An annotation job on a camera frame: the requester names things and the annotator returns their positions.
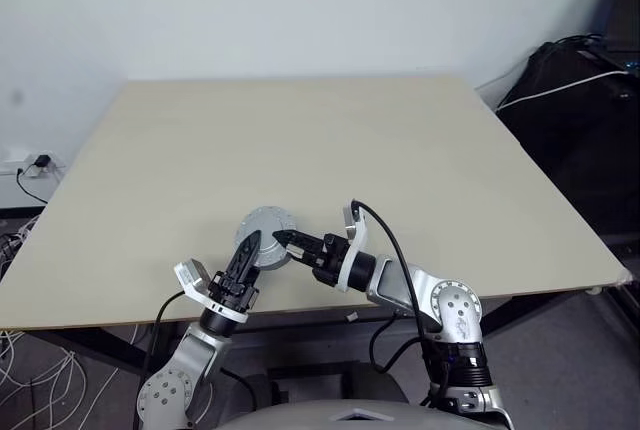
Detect black floor cords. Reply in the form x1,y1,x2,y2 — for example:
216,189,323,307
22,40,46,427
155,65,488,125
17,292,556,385
0,232,26,281

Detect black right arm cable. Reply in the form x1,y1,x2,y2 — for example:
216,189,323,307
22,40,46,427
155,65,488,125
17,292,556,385
348,197,451,409

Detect white floor cable tangle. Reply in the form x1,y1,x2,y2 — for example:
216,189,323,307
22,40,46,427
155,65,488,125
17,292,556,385
0,214,121,430

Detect grey robot torso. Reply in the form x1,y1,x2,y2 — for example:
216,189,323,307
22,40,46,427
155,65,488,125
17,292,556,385
214,398,451,430

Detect black metal table frame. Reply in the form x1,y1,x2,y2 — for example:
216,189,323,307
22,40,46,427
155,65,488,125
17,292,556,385
24,289,636,381

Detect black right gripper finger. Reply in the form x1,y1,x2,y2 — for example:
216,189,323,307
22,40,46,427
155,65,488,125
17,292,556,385
271,229,326,262
288,248,321,269

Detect white cable over bag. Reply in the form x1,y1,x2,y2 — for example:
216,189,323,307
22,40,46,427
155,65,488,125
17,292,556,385
497,69,632,111

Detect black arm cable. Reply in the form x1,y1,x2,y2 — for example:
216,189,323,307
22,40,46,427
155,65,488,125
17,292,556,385
348,197,451,409
139,291,187,404

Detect black adapter cord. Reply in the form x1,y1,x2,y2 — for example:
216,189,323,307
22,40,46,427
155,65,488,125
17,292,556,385
14,164,49,205

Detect dark rounded base shape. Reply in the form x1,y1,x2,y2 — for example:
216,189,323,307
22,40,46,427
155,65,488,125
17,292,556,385
239,362,407,406

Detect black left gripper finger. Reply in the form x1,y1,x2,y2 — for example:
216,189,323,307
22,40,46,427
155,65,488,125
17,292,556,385
231,230,263,285

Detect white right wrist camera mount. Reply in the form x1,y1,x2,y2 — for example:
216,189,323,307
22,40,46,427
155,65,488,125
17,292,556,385
340,201,372,295

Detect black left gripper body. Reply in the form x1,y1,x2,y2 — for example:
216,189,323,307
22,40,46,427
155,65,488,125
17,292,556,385
207,273,260,314

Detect white wall outlet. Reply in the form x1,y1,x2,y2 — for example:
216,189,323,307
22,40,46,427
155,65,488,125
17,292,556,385
22,152,66,179

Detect black bag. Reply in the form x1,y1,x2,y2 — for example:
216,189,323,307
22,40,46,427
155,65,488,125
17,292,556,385
494,39,640,251

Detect black laptop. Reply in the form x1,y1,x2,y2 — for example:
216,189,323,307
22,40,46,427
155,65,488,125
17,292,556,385
603,0,640,70

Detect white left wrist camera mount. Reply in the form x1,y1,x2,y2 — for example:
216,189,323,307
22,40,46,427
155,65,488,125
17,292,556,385
172,258,250,325

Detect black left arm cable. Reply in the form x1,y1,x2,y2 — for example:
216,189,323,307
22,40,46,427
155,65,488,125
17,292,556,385
139,291,187,404

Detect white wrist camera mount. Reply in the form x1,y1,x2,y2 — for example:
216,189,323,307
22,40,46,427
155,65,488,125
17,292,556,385
172,258,250,325
340,201,372,295

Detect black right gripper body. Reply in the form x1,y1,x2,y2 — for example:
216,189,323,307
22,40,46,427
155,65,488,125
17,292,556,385
312,234,351,285

